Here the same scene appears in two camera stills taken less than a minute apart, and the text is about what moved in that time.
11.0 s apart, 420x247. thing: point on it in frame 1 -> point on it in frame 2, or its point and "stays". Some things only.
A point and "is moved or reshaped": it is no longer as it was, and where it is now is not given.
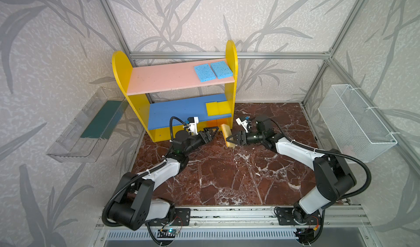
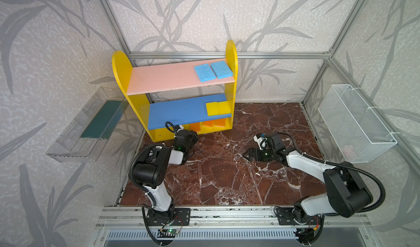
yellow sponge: x=223 y=107 stays
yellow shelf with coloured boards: x=206 y=90 stays
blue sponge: x=204 y=72 stays
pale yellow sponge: x=227 y=133 is moved or reshaped
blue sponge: x=221 y=70 stays
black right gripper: x=242 y=139 -> x=257 y=154
